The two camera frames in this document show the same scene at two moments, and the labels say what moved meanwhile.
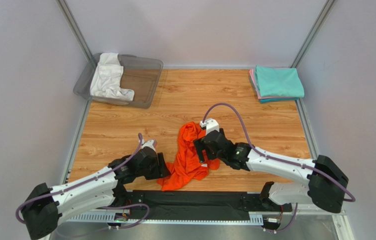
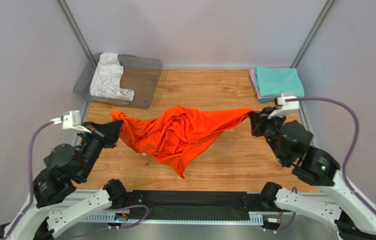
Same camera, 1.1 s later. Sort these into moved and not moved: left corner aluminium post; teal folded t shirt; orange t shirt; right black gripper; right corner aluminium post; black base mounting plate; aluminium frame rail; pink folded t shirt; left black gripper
Moved: right black gripper; left black gripper; orange t shirt
Not moved: aluminium frame rail; black base mounting plate; left corner aluminium post; pink folded t shirt; teal folded t shirt; right corner aluminium post
